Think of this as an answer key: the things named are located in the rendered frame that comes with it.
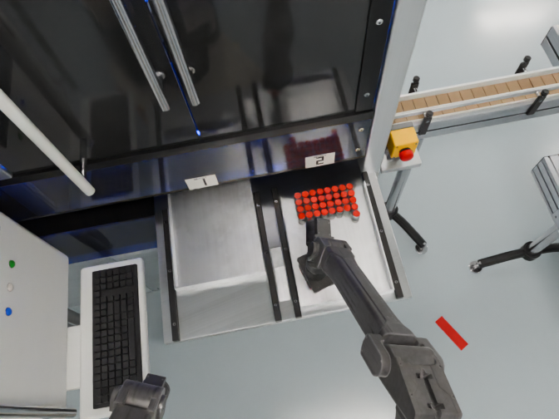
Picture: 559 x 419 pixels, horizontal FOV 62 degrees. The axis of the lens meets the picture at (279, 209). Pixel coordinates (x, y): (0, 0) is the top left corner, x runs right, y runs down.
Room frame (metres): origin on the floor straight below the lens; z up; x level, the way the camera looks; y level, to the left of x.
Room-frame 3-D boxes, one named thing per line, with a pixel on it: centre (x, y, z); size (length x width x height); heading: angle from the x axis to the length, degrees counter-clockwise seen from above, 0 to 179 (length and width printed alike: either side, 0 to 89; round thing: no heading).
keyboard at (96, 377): (0.30, 0.53, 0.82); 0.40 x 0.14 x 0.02; 2
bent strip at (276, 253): (0.38, 0.02, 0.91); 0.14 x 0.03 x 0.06; 2
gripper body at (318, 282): (0.34, -0.07, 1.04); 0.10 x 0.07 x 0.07; 18
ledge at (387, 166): (0.74, -0.40, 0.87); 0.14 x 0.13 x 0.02; 2
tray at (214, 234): (0.55, 0.20, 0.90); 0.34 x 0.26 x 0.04; 2
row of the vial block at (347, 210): (0.54, -0.14, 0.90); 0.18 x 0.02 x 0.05; 92
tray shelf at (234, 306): (0.49, 0.03, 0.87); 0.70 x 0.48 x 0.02; 92
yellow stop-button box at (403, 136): (0.70, -0.38, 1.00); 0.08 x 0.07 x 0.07; 2
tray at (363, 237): (0.45, -0.14, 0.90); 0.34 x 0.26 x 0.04; 2
